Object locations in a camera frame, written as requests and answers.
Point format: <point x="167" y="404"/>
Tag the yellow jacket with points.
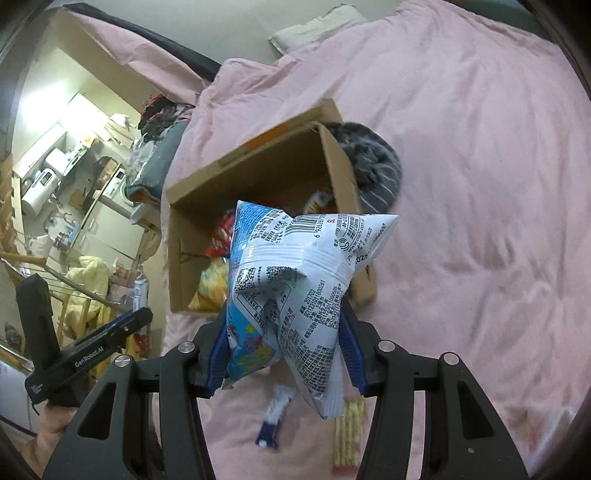
<point x="87" y="277"/>

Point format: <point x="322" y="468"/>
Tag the red snack packet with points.
<point x="221" y="233"/>

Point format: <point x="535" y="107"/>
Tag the tan wafer stick packet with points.
<point x="348" y="429"/>

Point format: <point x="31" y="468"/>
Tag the yellow chip bag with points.
<point x="210" y="286"/>

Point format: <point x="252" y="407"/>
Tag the black headboard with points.
<point x="184" y="53"/>

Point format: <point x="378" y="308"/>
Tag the white washing machine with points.
<point x="117" y="184"/>

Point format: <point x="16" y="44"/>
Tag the white kitchen cabinet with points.
<point x="111" y="235"/>

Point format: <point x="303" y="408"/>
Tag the pile of clothes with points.
<point x="161" y="113"/>

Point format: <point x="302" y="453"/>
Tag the dark grey striped cloth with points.
<point x="374" y="161"/>

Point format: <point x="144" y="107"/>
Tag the small blue white packet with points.
<point x="272" y="415"/>

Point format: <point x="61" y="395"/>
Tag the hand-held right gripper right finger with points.
<point x="353" y="364"/>

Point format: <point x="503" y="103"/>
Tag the pink blanket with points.
<point x="461" y="184"/>

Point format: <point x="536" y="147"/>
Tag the white water heater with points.
<point x="41" y="189"/>

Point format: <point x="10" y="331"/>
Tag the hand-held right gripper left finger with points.
<point x="214" y="364"/>

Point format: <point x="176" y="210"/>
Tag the brown cardboard box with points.
<point x="277" y="157"/>

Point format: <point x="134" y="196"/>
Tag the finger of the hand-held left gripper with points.
<point x="117" y="325"/>

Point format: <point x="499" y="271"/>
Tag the grey white pillow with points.
<point x="314" y="27"/>

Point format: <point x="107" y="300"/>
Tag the light blue white snack packet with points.
<point x="295" y="277"/>

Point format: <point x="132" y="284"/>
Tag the pink white snack pouch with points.
<point x="318" y="201"/>

